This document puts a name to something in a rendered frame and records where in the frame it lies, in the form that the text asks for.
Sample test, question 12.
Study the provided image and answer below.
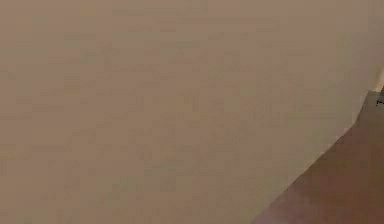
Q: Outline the grey room door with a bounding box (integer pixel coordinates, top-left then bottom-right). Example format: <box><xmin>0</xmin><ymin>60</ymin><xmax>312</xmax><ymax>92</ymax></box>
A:
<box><xmin>352</xmin><ymin>85</ymin><xmax>384</xmax><ymax>135</ymax></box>

